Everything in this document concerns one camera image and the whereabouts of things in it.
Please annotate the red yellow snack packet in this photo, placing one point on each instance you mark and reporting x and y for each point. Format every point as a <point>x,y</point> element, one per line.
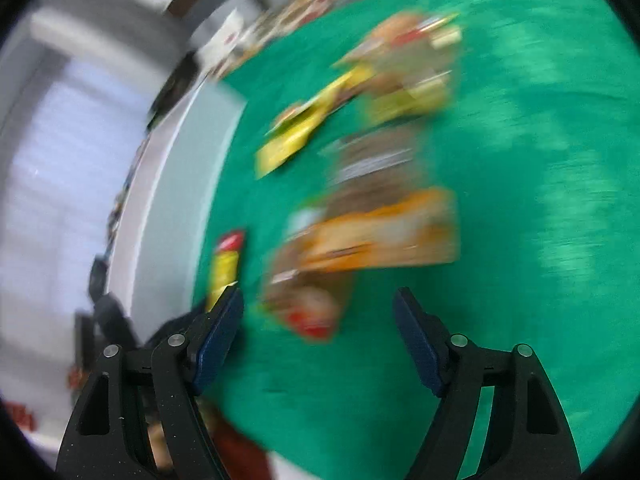
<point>227,262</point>

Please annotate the dark brown snack packet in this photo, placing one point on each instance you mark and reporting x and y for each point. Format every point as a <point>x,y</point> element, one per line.
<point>375,160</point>

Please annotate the green cloth mat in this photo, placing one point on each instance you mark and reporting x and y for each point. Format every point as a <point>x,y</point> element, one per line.
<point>525,210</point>

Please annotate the orange snack packet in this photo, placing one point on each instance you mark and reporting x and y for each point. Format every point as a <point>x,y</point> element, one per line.
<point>385,240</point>

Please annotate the dark red cloth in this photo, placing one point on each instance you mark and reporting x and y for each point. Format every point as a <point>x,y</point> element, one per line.
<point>235,452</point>

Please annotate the white paper bag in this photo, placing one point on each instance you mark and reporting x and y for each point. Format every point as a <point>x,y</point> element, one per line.
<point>227,40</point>

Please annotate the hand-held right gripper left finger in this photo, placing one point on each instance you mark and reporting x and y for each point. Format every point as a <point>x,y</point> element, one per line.
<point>222,330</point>

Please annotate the yellow green snack packet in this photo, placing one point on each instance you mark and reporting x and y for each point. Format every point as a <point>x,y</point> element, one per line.
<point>405,97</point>

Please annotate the pile of assorted goods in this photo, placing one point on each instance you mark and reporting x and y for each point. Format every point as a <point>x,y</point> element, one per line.
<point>310,0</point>

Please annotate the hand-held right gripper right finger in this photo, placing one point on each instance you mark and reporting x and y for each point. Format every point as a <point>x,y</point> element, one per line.
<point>412,340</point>

